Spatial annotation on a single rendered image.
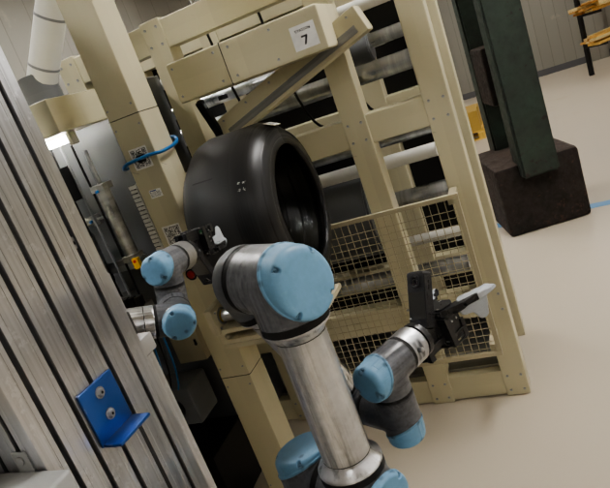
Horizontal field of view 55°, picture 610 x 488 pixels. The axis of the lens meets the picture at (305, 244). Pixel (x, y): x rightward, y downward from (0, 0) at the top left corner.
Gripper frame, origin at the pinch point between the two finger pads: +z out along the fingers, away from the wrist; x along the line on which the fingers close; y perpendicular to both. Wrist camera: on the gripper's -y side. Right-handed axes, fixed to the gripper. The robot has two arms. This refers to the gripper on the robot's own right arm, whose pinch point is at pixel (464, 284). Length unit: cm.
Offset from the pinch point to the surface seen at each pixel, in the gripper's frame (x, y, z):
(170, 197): -107, -44, 3
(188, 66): -104, -84, 31
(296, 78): -84, -63, 58
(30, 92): -164, -105, -3
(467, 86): -614, -2, 978
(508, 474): -57, 100, 49
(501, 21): -121, -57, 277
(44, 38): -149, -120, 6
